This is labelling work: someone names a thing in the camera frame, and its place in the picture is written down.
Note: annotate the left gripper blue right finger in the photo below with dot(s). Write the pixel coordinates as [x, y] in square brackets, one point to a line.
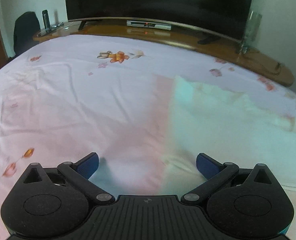
[217, 175]

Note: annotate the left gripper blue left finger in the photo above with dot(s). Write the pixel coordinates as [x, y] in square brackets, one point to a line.
[78, 174]

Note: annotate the cream white knit sweater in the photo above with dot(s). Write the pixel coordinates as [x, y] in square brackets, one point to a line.
[226, 126]

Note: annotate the pink floral bed sheet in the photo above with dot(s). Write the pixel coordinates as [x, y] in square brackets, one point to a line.
[74, 95]

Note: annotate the brown wooden tv cabinet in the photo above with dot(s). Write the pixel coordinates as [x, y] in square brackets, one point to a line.
[223, 48]

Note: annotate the chair with black jacket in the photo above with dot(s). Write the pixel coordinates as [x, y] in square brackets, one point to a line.
[26, 26]

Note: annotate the glass cylinder table lamp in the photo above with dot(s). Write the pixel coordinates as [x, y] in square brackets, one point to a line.
[250, 32]

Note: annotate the silver set-top box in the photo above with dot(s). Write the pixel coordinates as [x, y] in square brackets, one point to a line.
[150, 25]

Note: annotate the large black curved television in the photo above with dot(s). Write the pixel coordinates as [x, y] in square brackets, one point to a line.
[224, 17]

